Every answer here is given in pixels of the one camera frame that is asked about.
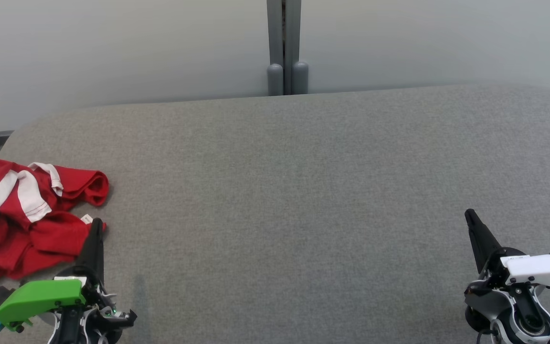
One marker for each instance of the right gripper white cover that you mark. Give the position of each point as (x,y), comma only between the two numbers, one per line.
(542,270)

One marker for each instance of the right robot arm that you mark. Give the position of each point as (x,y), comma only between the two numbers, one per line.
(504,306)

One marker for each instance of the red garment white striped trim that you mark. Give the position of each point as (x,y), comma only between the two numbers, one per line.
(79,184)

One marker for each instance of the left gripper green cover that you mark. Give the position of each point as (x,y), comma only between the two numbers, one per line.
(41,298)

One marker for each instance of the grey partition post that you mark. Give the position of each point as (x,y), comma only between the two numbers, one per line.
(294,48)
(275,48)

